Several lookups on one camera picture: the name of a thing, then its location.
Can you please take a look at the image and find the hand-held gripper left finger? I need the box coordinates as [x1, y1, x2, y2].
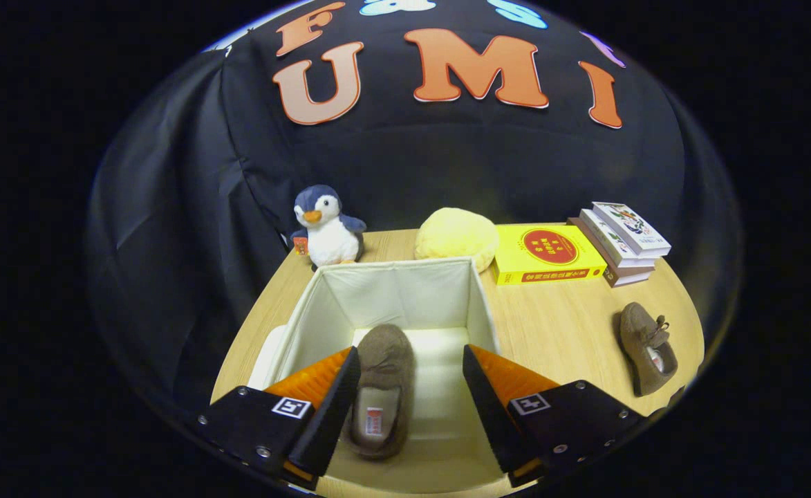
[194, 346, 362, 492]

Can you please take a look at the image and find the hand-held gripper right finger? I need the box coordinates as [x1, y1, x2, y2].
[462, 344, 648, 488]

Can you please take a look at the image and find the brown fuzzy shoe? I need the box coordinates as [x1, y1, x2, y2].
[618, 302, 679, 398]
[342, 324, 416, 461]

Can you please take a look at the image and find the cream fabric storage box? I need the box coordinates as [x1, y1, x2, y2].
[246, 256, 516, 495]

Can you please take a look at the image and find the yellow book with red circle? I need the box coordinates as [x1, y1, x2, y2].
[492, 223, 608, 286]

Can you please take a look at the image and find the penguin plush toy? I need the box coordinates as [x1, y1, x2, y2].
[288, 184, 368, 268]

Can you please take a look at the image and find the yellow round plush cushion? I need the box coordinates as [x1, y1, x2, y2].
[415, 207, 500, 273]

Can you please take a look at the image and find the brown book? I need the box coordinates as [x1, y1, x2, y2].
[568, 217, 655, 288]

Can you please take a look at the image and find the white book with green print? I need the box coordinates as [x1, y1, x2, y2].
[578, 208, 657, 269]

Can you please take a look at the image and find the black backdrop cloth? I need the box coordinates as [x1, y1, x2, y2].
[86, 0, 745, 416]

